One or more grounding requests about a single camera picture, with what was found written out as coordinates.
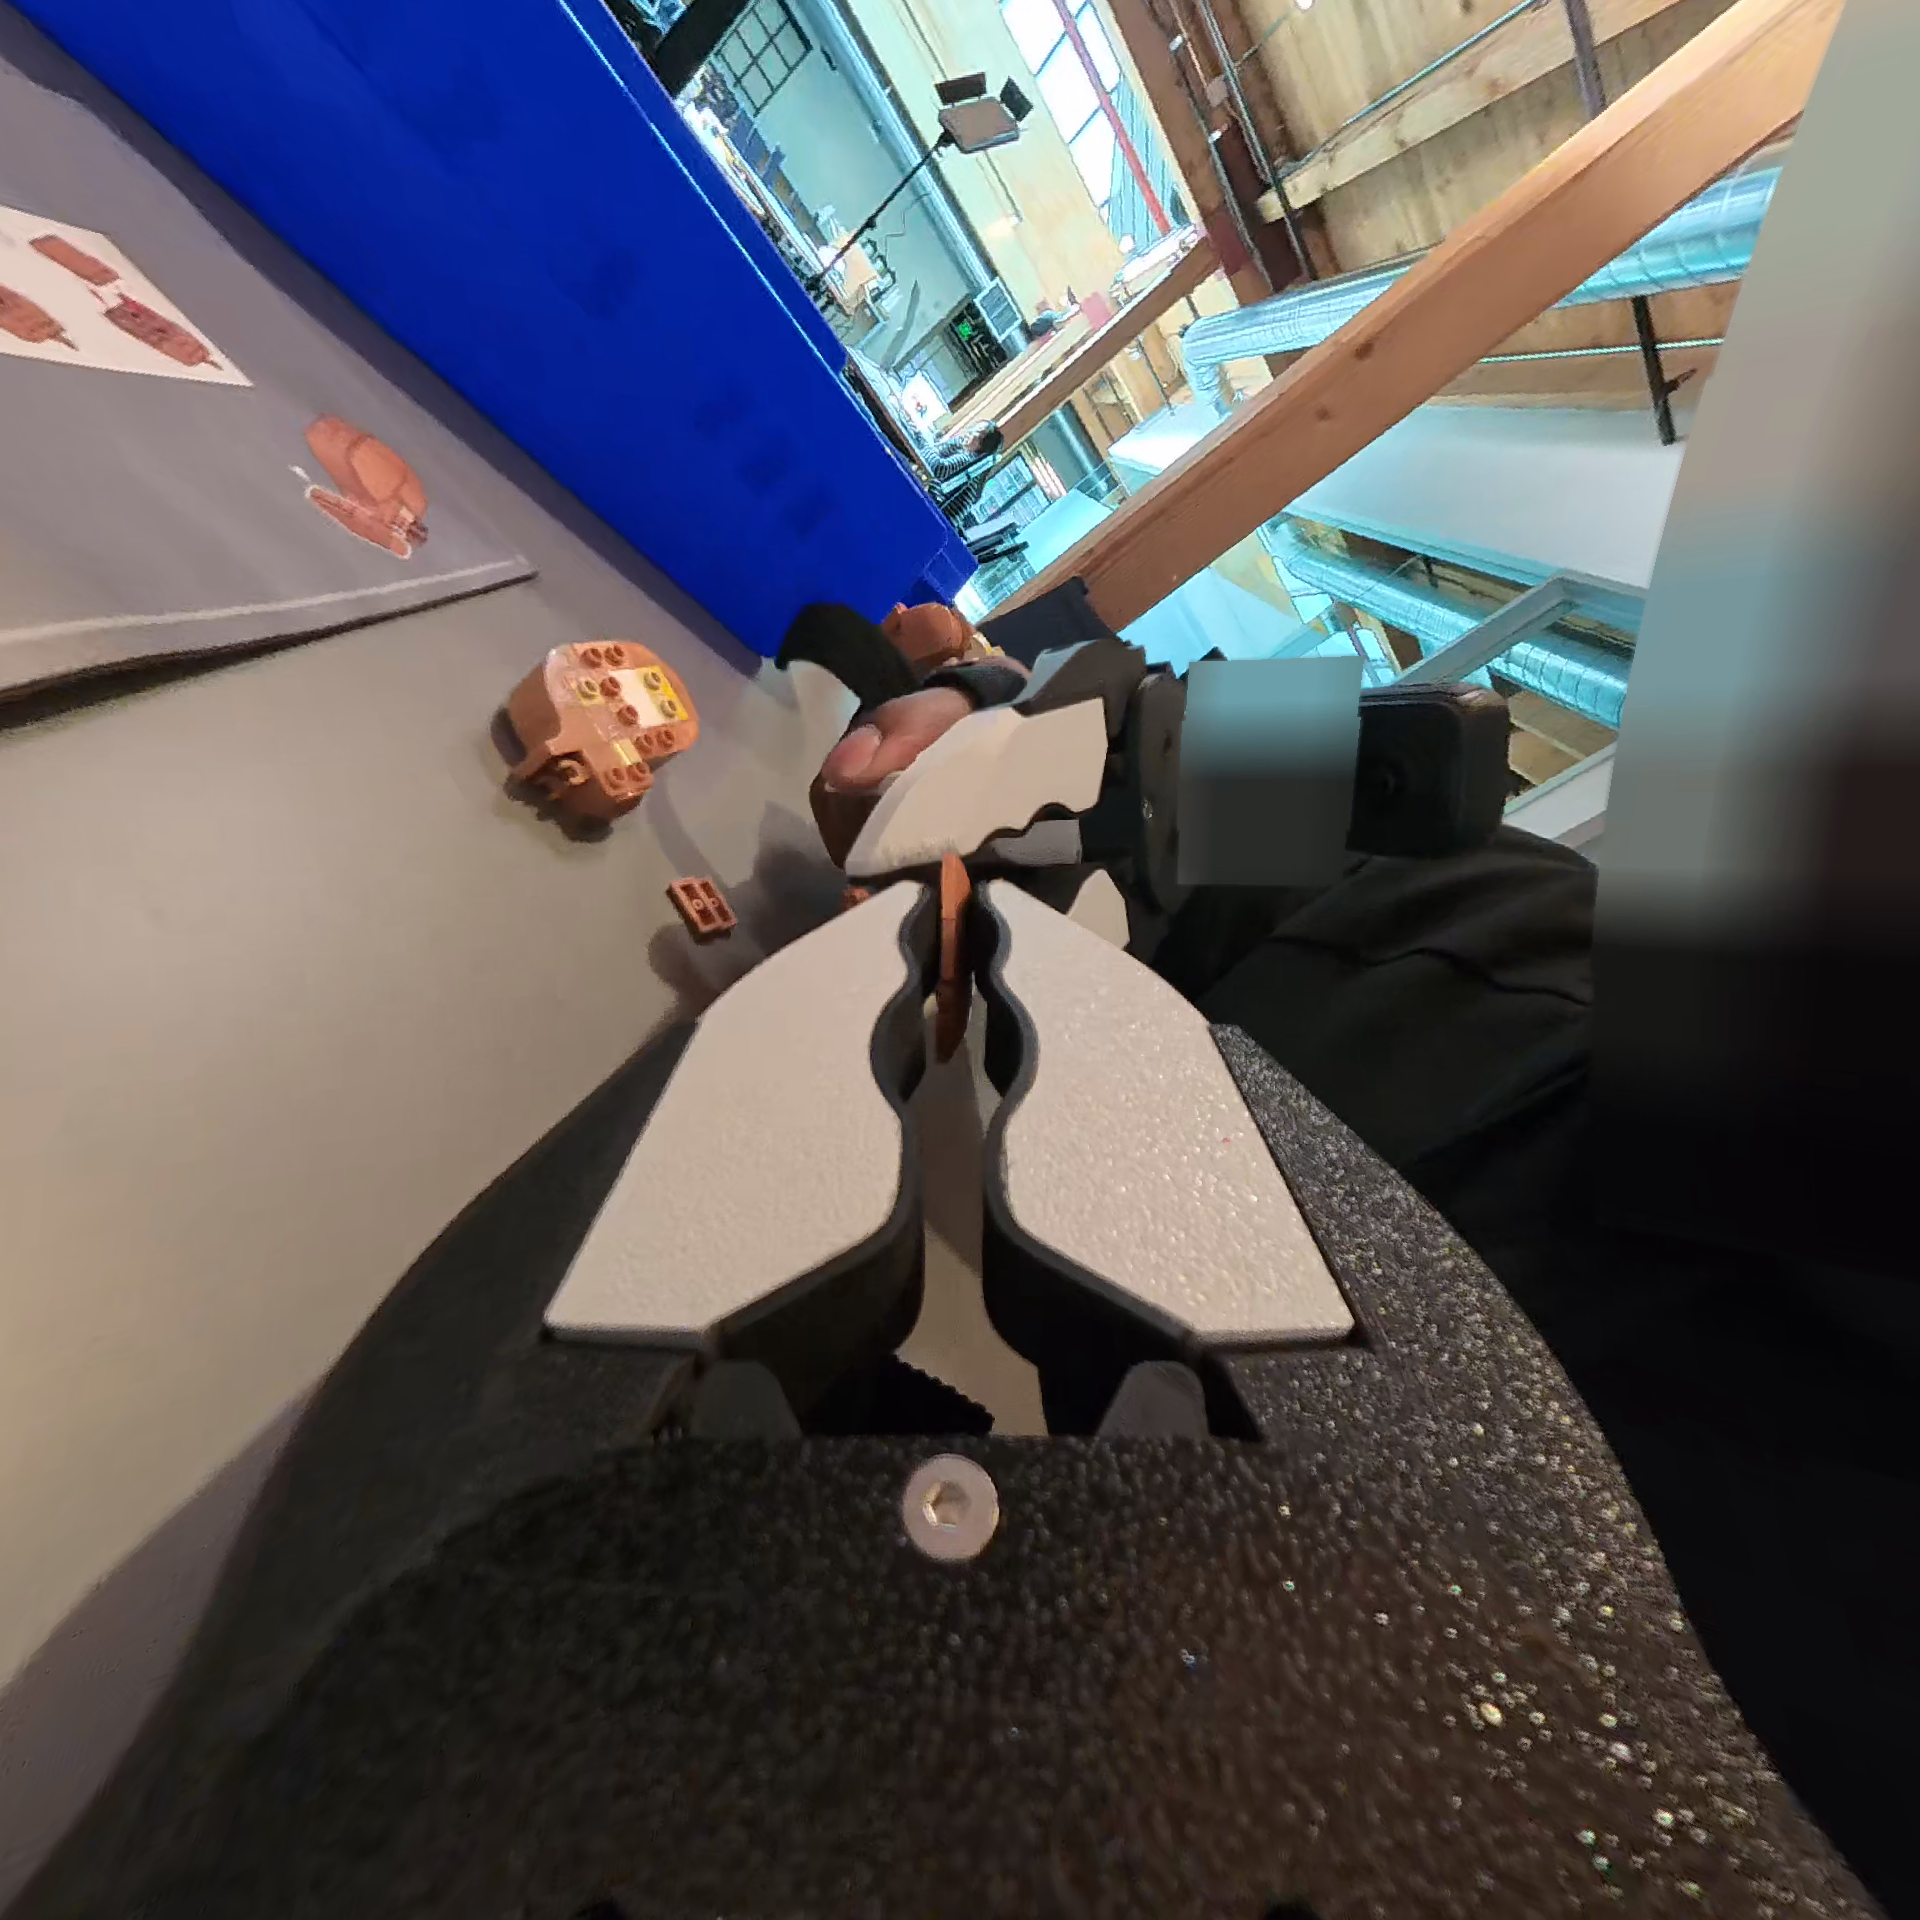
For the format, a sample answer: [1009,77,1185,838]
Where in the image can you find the grey desk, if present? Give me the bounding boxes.
[0,61,1203,1801]

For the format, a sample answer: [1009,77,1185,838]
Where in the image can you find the black tripod lamp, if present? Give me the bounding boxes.
[804,72,1040,287]

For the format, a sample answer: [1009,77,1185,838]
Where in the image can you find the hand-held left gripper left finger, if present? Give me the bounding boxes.
[546,888,929,1346]

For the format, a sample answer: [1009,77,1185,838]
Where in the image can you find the grey instruction booklet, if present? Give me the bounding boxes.
[0,61,539,710]

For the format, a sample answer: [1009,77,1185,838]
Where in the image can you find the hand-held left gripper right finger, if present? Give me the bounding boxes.
[983,882,1361,1347]

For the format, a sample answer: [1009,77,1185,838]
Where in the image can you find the brown curved brick piece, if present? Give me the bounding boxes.
[927,851,983,1064]

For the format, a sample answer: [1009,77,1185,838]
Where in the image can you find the round brown brick assembly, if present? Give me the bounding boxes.
[503,640,705,831]

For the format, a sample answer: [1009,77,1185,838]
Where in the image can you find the row of blue plastic bins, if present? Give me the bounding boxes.
[17,0,980,648]

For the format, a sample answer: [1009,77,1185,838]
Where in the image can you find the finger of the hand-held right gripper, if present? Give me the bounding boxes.
[1063,863,1139,961]
[844,697,1115,885]

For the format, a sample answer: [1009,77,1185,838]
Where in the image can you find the wooden beam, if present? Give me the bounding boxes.
[986,0,1850,637]

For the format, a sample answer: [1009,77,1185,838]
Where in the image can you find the silver ventilation duct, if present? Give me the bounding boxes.
[1180,166,1779,386]

